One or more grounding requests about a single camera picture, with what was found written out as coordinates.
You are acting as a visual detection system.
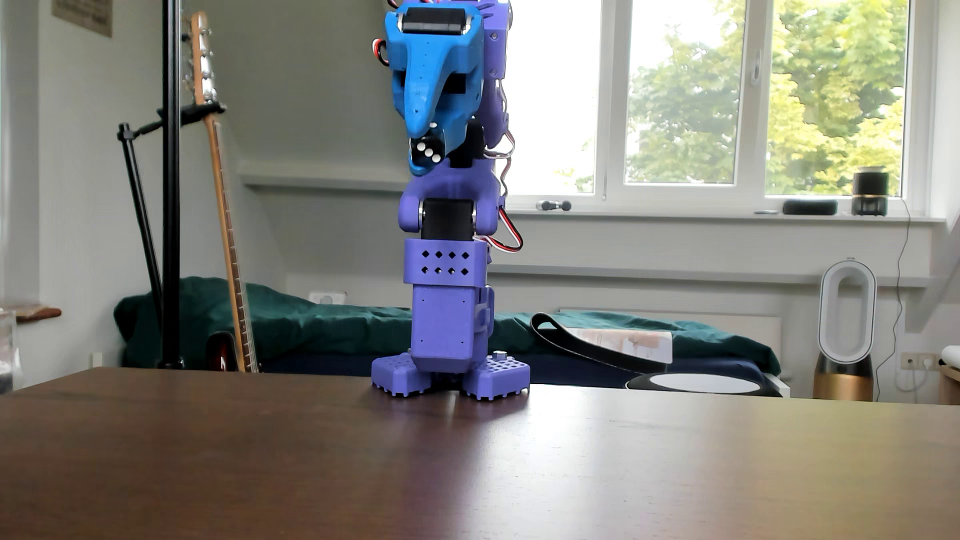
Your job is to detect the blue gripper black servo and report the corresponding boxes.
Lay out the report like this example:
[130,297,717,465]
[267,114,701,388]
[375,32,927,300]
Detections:
[384,0,488,178]

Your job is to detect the dark blue dice white dots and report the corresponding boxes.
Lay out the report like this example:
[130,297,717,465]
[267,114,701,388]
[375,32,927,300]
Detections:
[413,132,447,165]

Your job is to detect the red white black servo wiring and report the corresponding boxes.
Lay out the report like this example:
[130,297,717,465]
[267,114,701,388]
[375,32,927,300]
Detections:
[371,0,525,255]

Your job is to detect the wooden neck electric guitar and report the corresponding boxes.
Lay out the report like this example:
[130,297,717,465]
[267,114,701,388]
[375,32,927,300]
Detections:
[186,10,261,374]

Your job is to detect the black vertical stand pole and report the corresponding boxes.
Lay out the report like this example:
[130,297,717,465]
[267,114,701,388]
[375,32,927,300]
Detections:
[160,0,186,370]

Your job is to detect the dark navy mattress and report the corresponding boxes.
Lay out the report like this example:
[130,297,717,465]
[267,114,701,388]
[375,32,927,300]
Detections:
[258,351,768,390]

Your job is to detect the black guitar stand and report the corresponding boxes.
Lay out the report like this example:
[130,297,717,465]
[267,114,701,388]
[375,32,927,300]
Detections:
[116,100,228,316]

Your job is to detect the round black white-topped tray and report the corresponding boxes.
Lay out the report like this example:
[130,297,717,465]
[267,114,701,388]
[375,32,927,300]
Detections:
[624,371,786,398]

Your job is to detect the black cylindrical speaker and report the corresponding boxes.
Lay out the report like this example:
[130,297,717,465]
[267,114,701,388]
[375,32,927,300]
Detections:
[852,166,891,217]

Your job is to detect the white gold bladeless fan purifier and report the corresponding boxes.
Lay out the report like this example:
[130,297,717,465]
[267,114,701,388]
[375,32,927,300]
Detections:
[813,258,879,402]

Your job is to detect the clear glass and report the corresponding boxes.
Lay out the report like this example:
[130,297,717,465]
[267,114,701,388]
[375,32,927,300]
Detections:
[0,308,18,396]

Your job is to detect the black strap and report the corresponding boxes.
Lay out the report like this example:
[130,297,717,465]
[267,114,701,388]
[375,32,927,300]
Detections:
[530,312,670,375]

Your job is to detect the framed wall picture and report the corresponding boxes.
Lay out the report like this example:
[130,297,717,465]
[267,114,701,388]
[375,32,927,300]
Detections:
[51,0,114,38]

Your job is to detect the wooden wall shelf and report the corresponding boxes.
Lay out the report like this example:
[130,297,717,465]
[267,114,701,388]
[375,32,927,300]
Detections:
[13,303,63,324]

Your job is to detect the thin black power cable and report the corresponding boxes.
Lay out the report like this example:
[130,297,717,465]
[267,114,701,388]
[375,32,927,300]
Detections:
[873,198,913,381]

